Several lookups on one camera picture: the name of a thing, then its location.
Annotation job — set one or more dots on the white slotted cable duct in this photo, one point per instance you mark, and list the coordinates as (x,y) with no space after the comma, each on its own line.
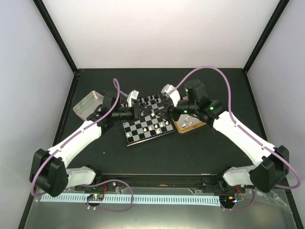
(135,199)

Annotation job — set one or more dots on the gold metal tin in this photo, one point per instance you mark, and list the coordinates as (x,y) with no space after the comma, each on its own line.
(187,122)

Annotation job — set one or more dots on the black white chessboard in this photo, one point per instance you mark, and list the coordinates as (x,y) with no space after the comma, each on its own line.
(135,128)

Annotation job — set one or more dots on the black frame post left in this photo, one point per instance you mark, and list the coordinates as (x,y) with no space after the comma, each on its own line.
(55,33)

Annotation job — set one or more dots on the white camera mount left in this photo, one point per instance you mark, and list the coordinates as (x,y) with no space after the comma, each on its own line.
(132,97)

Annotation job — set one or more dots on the black front rail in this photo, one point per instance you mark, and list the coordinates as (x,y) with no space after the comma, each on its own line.
(206,182)

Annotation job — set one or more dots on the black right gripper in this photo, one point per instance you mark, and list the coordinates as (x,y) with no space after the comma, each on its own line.
(165,110)

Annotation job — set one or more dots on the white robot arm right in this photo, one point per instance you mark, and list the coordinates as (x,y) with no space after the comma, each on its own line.
(269,163)

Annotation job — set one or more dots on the black frame post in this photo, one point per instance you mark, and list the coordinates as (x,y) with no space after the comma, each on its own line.
(276,15)
(55,33)

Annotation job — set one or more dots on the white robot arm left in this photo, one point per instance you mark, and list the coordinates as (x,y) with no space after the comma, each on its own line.
(50,170)

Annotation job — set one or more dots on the pink metal tin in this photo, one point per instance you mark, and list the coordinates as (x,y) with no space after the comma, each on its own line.
(88,104)

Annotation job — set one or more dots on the black frame post right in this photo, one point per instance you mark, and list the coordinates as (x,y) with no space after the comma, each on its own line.
(276,15)

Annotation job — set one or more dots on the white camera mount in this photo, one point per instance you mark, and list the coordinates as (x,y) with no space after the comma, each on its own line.
(169,91)
(132,97)

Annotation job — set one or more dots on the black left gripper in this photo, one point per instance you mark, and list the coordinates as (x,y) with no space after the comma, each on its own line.
(136,109)

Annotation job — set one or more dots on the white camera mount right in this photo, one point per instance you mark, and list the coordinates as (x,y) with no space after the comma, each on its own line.
(169,91)

